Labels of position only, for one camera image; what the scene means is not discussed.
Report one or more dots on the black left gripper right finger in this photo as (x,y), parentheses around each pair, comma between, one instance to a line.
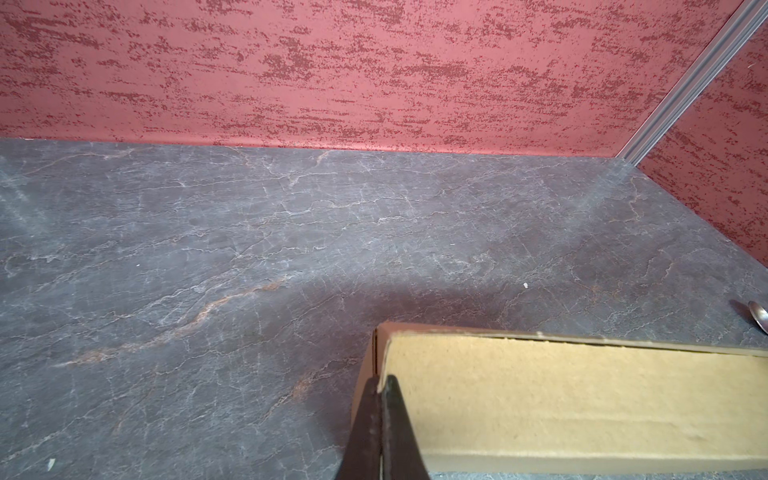
(401,457)

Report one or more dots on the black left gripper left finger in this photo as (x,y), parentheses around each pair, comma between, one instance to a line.
(362,455)

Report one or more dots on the brown cardboard box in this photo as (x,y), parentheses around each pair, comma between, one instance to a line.
(492,401)

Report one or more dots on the small grey knob object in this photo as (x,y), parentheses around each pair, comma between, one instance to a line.
(759,314)

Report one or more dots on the right rear aluminium corner post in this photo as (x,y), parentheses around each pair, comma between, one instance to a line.
(730,39)

